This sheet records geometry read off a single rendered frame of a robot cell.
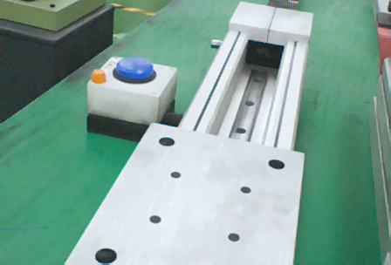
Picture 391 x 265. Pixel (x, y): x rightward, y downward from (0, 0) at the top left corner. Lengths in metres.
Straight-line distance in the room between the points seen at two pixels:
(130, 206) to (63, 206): 0.21
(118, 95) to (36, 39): 0.32
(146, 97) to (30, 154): 0.13
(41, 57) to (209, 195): 0.59
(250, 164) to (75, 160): 0.26
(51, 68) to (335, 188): 0.49
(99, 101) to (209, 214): 0.31
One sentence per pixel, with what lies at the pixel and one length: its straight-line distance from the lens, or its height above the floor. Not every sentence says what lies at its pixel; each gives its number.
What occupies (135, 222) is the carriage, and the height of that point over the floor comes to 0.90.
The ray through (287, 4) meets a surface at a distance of 1.01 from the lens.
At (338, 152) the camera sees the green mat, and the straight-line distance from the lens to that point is 0.66.
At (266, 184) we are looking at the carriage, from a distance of 0.36.
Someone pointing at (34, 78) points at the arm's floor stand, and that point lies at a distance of 0.92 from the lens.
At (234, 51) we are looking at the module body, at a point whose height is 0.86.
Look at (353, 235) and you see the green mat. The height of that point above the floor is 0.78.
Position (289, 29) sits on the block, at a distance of 0.71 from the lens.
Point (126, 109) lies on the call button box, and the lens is 0.60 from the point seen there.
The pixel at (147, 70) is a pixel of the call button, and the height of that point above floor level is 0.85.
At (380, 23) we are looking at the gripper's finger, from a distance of 0.73.
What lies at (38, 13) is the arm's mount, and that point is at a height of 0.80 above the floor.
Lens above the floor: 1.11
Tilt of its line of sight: 29 degrees down
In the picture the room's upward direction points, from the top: 6 degrees clockwise
